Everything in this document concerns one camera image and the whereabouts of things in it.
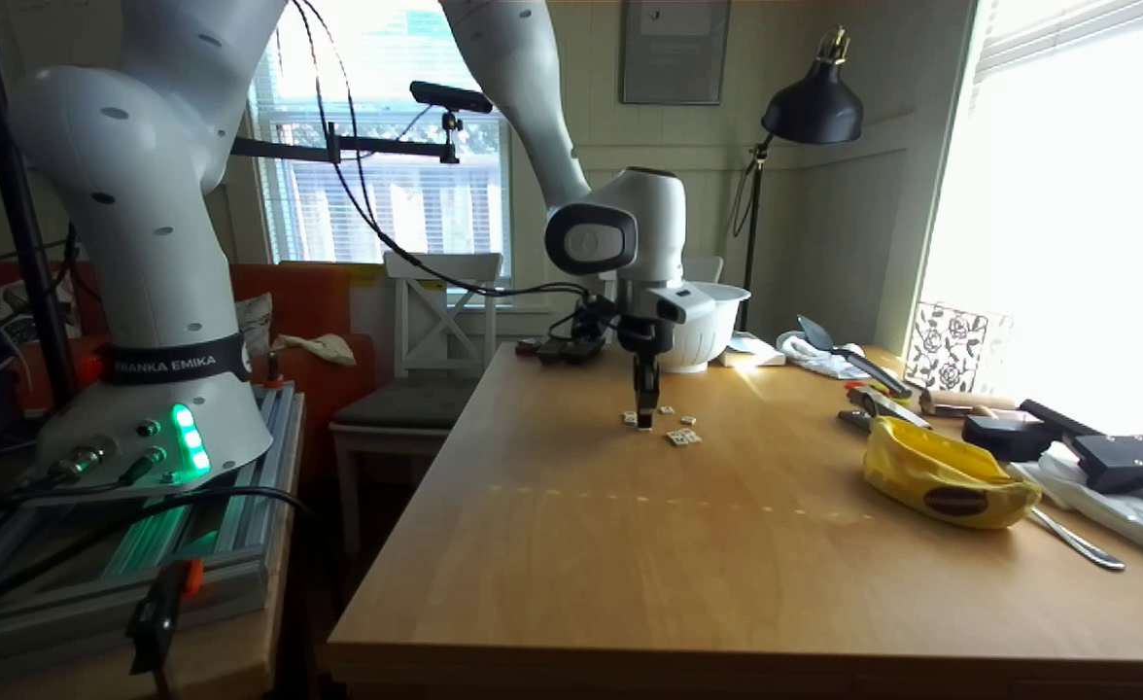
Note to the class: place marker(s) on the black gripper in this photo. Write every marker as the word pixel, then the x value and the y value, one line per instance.
pixel 642 338

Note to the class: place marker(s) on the white letter G tile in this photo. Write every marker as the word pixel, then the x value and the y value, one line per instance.
pixel 628 417

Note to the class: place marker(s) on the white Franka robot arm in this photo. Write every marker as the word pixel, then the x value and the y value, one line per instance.
pixel 146 197

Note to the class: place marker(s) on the white letter R tile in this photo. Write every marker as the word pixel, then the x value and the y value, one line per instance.
pixel 667 409

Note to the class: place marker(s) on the white letter I tile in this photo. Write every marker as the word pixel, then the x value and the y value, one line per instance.
pixel 689 422

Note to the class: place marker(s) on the white letter S tile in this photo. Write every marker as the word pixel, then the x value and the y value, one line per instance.
pixel 674 435

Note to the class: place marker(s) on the white letter W tile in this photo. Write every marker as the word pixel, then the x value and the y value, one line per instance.
pixel 692 435

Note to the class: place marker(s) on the white bowl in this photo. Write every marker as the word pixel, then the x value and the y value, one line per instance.
pixel 722 324

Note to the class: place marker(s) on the grey cloth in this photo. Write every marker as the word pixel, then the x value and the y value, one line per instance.
pixel 816 350

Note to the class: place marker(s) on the white wooden chair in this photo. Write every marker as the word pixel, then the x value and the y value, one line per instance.
pixel 400 409

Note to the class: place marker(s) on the yellow bowl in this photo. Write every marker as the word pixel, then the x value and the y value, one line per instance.
pixel 934 466

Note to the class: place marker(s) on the white framed window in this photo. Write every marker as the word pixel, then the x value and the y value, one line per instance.
pixel 388 207

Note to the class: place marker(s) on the white crumpled cloth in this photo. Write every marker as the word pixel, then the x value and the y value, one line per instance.
pixel 321 346

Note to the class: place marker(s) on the black desk lamp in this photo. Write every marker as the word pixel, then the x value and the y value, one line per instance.
pixel 815 109

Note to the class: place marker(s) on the orange fabric furniture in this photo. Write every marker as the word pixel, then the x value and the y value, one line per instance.
pixel 306 296

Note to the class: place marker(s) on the metal spoon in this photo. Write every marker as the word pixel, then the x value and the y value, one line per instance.
pixel 1079 543

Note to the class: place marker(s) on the white tray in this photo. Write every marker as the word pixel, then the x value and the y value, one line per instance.
pixel 1118 508

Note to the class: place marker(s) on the bright window with blinds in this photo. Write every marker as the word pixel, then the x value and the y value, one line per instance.
pixel 1091 197

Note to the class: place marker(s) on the black desk tool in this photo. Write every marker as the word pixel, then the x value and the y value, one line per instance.
pixel 1136 455

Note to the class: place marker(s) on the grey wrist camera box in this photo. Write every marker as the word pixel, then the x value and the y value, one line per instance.
pixel 684 304

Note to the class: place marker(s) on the framed wall picture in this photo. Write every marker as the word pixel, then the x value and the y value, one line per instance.
pixel 674 53

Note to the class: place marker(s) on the black camera bar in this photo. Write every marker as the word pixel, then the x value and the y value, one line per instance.
pixel 388 149

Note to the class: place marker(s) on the black camera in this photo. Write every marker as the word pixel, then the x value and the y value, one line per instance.
pixel 447 96

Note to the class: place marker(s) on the aluminium rail frame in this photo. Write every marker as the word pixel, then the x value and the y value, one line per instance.
pixel 77 586

